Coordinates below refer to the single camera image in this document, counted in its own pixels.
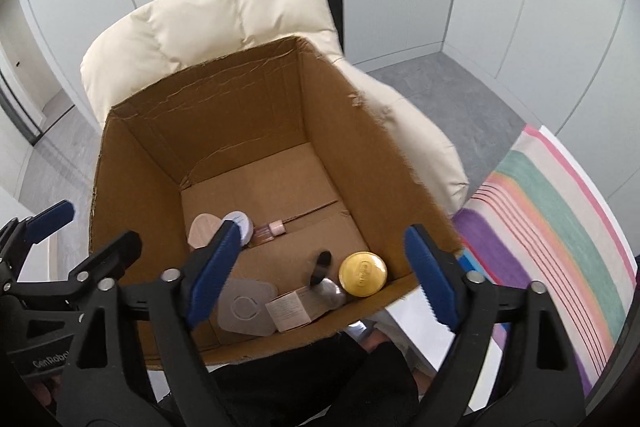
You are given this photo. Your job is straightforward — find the beige rounded compact case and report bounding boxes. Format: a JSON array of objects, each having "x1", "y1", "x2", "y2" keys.
[{"x1": 187, "y1": 213, "x2": 223, "y2": 253}]

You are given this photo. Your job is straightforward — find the beige square carton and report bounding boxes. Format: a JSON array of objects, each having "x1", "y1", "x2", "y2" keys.
[{"x1": 265, "y1": 286, "x2": 331, "y2": 333}]

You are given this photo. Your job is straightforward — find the striped colourful blanket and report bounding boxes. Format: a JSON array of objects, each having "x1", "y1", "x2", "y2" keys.
[{"x1": 380, "y1": 124, "x2": 638, "y2": 403}]

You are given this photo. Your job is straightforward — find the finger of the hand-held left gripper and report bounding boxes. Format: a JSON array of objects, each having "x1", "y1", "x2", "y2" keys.
[
  {"x1": 0, "y1": 200, "x2": 76, "y2": 253},
  {"x1": 15, "y1": 231, "x2": 143, "y2": 308}
]

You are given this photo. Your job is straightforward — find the gold round tin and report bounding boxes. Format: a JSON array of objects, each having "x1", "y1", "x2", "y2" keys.
[{"x1": 338, "y1": 251, "x2": 387, "y2": 297}]

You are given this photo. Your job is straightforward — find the person's dark clothing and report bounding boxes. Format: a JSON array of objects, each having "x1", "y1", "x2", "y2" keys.
[{"x1": 155, "y1": 332, "x2": 421, "y2": 427}]

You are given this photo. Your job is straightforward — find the small pink bottle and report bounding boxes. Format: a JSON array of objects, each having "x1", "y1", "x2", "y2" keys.
[{"x1": 252, "y1": 219, "x2": 286, "y2": 245}]

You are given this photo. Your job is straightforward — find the brown cardboard box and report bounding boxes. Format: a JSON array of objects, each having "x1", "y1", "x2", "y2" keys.
[{"x1": 87, "y1": 34, "x2": 463, "y2": 365}]

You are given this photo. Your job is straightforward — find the person's left hand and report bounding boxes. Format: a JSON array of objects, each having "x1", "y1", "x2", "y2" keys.
[{"x1": 27, "y1": 372, "x2": 66, "y2": 408}]

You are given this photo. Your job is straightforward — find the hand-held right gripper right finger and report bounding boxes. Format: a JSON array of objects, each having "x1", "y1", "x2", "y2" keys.
[{"x1": 404, "y1": 224, "x2": 588, "y2": 427}]

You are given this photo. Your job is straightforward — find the white round jar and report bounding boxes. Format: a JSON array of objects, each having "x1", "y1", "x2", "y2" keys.
[{"x1": 222, "y1": 211, "x2": 255, "y2": 247}]

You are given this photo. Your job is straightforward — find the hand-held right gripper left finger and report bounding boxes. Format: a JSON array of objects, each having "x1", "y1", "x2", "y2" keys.
[{"x1": 55, "y1": 221, "x2": 242, "y2": 427}]

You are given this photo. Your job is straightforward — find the cream padded chair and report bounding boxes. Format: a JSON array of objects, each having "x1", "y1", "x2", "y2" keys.
[{"x1": 80, "y1": 0, "x2": 471, "y2": 218}]

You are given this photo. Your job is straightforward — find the white-grey rounded case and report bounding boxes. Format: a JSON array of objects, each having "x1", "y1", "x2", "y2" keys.
[{"x1": 216, "y1": 277, "x2": 279, "y2": 336}]

